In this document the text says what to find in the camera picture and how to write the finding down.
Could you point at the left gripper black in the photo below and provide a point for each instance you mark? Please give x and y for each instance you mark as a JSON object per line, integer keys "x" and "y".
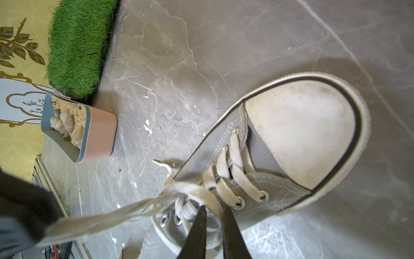
{"x": 26, "y": 213}

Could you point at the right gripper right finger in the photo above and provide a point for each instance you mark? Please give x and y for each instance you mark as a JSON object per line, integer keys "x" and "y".
{"x": 234, "y": 246}

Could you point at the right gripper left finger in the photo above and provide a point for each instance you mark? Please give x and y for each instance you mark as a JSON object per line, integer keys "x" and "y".
{"x": 195, "y": 244}

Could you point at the white shoelace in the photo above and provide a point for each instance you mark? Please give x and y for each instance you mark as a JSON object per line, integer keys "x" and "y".
{"x": 212, "y": 192}

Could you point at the grey canvas sneaker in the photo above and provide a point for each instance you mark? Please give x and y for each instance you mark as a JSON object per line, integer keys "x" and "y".
{"x": 304, "y": 133}

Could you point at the green artificial grass mat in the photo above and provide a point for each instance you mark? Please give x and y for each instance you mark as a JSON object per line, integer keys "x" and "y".
{"x": 78, "y": 37}

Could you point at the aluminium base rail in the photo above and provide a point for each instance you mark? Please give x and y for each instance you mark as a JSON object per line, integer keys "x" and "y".
{"x": 69, "y": 250}

